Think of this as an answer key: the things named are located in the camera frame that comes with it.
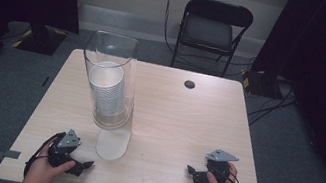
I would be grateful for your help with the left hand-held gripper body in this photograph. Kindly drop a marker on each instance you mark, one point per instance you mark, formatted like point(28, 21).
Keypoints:
point(65, 142)

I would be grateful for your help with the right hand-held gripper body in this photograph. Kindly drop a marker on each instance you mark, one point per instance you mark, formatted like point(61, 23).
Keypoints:
point(220, 169)

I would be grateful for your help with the stack of white paper cups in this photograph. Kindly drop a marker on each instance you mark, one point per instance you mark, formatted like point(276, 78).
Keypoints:
point(106, 95)

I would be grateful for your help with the tall clear cylinder container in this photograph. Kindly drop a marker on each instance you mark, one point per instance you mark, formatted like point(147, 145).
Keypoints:
point(131, 82)

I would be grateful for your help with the person's left hand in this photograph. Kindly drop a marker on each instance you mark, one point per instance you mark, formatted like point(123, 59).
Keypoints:
point(42, 170)

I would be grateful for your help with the grey tape strip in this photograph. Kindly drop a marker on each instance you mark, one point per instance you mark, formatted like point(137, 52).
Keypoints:
point(8, 154)

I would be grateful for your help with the dark round table grommet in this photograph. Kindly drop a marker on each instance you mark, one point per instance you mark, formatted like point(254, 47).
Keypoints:
point(189, 84)

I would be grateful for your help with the black floor box yellow tape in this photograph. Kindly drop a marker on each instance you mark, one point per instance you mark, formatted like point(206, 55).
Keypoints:
point(260, 84)

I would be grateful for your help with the black stand base yellow tape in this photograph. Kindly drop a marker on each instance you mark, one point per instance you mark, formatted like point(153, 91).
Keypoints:
point(41, 43)

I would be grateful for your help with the black folding chair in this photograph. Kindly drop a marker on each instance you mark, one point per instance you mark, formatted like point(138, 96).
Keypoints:
point(219, 11)

